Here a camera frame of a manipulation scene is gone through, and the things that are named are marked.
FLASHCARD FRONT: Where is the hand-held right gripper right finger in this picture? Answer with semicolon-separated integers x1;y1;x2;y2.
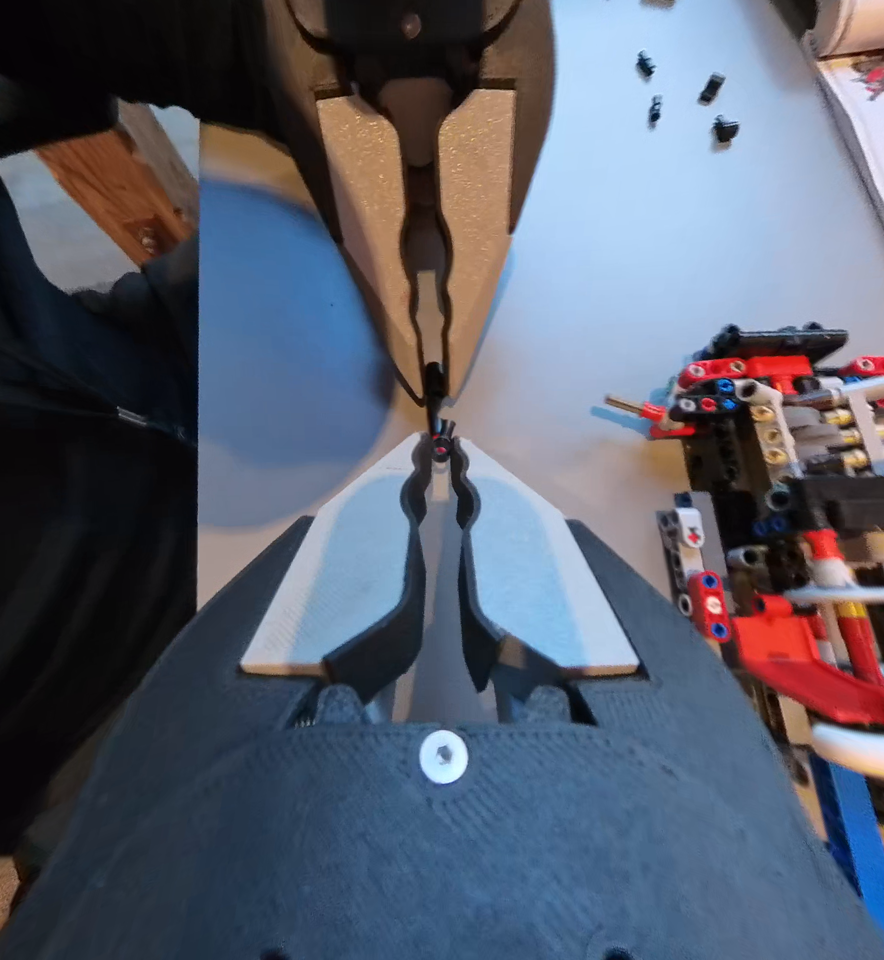
448;437;641;691

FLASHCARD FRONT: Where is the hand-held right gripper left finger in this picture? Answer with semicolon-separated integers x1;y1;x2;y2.
239;433;435;702

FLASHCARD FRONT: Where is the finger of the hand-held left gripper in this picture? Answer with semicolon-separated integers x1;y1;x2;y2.
316;93;431;406
436;88;519;399

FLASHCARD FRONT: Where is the black toy assembly red pin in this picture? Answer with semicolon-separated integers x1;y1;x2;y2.
423;361;449;440

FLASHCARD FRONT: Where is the light grey desk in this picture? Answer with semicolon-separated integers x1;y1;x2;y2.
196;0;884;826

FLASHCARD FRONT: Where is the wooden trestle leg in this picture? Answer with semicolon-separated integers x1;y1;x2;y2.
33;101;201;267

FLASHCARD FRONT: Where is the person's black clothing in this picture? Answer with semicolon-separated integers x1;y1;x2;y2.
0;135;201;871

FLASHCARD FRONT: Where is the toy brick vehicle model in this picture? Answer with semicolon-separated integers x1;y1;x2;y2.
605;322;884;960

